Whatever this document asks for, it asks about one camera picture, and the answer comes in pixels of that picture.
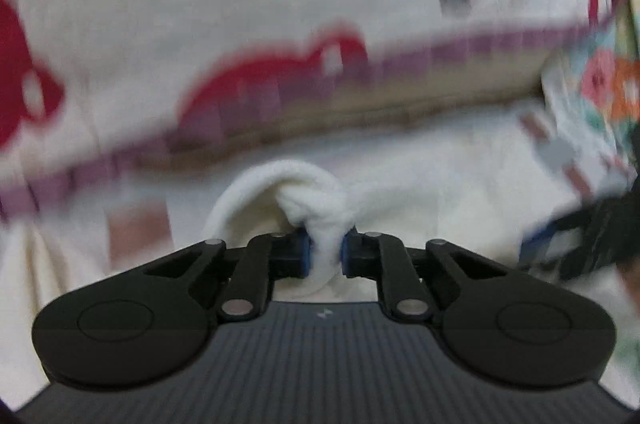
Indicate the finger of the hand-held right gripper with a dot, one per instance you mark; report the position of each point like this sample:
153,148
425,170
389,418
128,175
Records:
565,234

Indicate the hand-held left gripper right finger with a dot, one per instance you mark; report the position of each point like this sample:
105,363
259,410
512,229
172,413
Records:
400,274

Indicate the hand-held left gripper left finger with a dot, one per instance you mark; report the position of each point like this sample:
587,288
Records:
245,274

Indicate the cream fleece garment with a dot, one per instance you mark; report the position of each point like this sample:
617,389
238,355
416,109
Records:
300,194

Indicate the checked rug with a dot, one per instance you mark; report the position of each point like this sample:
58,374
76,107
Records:
135,234

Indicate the floral quilt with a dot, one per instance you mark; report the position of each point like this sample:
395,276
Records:
605,79

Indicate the beige bed base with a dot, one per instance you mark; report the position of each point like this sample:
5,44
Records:
375,104

